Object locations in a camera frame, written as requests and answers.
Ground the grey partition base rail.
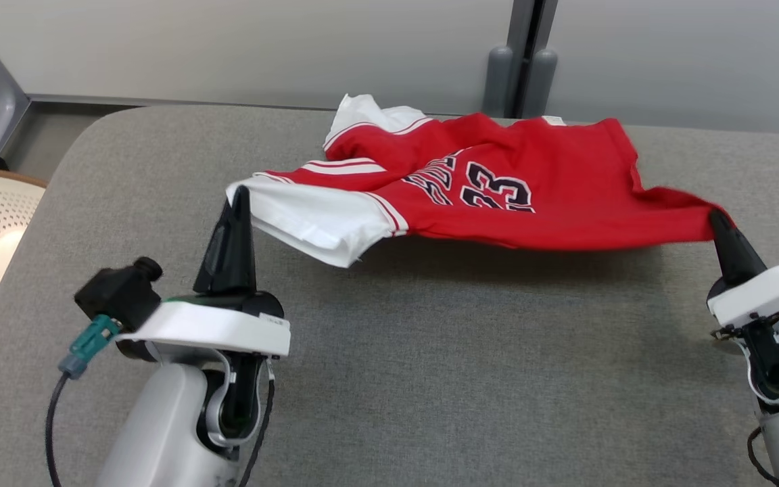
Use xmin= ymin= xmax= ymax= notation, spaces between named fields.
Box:
xmin=28 ymin=95 xmax=336 ymax=111

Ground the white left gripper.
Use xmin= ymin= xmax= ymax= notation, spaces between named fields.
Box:
xmin=116 ymin=185 xmax=291 ymax=363

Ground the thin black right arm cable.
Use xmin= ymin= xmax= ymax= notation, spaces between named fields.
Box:
xmin=747 ymin=426 xmax=779 ymax=487

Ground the left camera cable teal connector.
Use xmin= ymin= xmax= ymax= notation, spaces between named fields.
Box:
xmin=45 ymin=315 xmax=122 ymax=487

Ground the red and white basketball jersey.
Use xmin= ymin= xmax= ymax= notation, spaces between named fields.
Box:
xmin=226 ymin=93 xmax=734 ymax=269

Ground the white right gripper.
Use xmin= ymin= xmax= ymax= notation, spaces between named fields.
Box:
xmin=706 ymin=208 xmax=779 ymax=332

